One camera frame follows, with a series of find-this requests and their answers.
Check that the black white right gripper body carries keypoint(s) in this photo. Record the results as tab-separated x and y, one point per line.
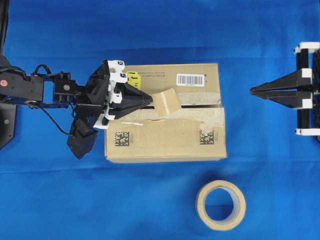
308	68

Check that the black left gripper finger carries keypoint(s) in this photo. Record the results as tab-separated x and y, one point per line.
119	110
131	94

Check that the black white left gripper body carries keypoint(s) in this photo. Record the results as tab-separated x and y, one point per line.
94	108

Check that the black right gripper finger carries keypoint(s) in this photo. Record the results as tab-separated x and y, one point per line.
280	83
292	99

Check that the brown tape strip piece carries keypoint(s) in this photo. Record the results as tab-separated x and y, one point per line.
166	102

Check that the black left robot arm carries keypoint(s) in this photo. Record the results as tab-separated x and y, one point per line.
42	89

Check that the brown cardboard box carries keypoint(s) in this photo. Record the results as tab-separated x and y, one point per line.
197	132

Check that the beige masking tape roll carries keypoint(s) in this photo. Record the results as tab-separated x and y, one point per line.
238	211

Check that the blue table cloth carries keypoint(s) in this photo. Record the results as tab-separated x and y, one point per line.
46	193

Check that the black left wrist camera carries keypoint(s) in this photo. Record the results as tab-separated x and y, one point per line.
82	137

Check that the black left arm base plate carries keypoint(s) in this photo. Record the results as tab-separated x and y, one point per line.
7	123

